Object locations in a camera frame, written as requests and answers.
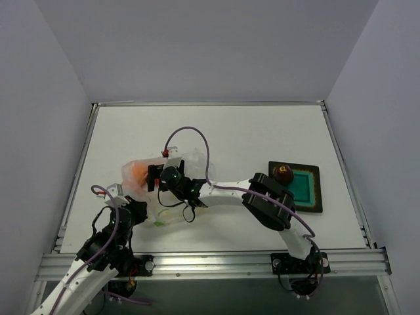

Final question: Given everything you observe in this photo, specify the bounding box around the orange fake fruit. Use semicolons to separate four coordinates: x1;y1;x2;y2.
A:
131;165;148;186

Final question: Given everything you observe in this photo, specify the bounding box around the translucent lemon print plastic bag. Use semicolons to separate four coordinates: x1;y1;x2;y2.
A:
121;149;207;227

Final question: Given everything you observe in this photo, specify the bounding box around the dark purple fake fruit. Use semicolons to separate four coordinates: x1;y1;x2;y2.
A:
273;165;294;186

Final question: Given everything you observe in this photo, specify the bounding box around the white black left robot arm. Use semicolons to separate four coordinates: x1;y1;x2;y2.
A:
32;200;148;314

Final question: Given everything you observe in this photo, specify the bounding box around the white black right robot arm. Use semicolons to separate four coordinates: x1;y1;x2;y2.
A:
146;165;324;274

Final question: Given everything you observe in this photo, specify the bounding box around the black teal square plate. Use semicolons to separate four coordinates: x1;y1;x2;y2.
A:
268;161;324;214

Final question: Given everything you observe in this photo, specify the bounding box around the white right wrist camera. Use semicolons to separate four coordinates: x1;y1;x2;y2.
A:
162;146;182;169

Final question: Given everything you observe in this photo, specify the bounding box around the aluminium table edge rail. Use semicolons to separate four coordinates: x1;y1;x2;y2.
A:
51;103;100;254

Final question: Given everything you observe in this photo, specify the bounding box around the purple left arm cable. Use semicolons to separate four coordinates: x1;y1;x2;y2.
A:
44;184;154;315

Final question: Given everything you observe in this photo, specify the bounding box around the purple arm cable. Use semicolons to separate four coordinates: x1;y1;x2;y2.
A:
163;126;316;240
44;184;154;315

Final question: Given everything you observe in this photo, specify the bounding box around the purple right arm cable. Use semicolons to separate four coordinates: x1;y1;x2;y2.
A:
163;126;316;240

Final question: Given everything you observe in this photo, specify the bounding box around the aluminium front frame rail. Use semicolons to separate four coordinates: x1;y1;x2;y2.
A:
34;248;393;282

